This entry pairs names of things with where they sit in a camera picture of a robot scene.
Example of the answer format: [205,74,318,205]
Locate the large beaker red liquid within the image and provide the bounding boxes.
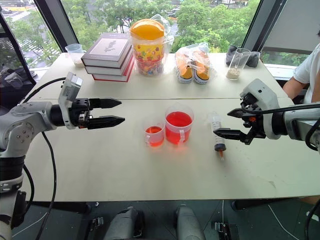
[164,104,195,146]

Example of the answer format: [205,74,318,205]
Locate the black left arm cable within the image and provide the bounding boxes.
[34,131,58,240]

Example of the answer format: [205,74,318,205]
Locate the candy jar with orange lid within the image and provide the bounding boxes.
[129,18,166,77]

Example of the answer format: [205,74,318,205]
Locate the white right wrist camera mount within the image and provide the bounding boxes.
[239,78,282,140]

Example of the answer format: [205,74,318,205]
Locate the person in white shirt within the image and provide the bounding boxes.
[292,29,320,105]

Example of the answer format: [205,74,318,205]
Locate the light grey rounded robot leg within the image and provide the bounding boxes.
[174,204,207,240]

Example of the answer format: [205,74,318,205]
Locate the black right arm cable loop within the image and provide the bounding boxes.
[304,119,320,152]

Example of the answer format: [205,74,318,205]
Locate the red and white book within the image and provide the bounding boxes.
[90,60,136,83]

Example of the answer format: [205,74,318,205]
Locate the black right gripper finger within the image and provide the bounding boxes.
[212,127,249,144]
[226,107,251,119]

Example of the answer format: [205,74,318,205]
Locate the dark grey rounded robot leg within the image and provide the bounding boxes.
[103,205,146,240]

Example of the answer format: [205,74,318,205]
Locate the thin white floor cable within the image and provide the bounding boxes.
[266,203,302,240]

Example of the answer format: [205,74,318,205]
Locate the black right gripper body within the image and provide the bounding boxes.
[240,93,267,146]

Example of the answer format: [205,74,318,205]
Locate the small beaker red liquid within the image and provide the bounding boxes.
[143,121,166,148]

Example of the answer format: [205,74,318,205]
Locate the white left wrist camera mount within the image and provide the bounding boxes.
[57,71,84,130]

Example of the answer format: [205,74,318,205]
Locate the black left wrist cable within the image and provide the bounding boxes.
[21,76,67,105]

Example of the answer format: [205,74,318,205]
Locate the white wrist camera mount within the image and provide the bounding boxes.
[57,71,84,130]
[239,78,282,140]

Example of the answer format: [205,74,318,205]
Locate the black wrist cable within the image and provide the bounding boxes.
[240,102,320,116]
[21,76,67,105]

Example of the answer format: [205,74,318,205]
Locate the black short shoulder cable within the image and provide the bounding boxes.
[22,164,36,214]

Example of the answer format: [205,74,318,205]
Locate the clear plastic bag around jar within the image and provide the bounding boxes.
[128,13,175,78]

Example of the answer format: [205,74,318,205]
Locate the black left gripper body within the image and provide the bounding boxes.
[70,97,94,130]

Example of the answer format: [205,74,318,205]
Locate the clear plastic syringe orange tip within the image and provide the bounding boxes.
[209,111,227,162]

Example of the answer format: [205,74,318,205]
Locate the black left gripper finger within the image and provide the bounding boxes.
[88,97,123,110]
[87,115,126,130]

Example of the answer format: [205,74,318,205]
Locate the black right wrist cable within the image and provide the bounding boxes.
[240,102,320,116]

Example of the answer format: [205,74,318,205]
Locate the orange canvas shoe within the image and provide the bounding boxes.
[193,49,211,85]
[174,50,195,85]

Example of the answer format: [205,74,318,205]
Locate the black cable below table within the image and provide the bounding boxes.
[303,199,320,240]

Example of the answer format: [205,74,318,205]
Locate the clear plastic measuring cup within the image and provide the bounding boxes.
[64,43,87,69]

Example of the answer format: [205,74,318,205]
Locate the grey folded cloth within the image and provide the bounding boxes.
[225,44,261,69]

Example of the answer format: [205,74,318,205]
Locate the bagged orange shoes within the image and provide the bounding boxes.
[174,42,214,85]

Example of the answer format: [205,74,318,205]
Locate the dark book with red edge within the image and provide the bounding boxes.
[84,53,135,77]

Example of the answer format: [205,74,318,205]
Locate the tall glass with grains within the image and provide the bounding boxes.
[225,47,252,81]

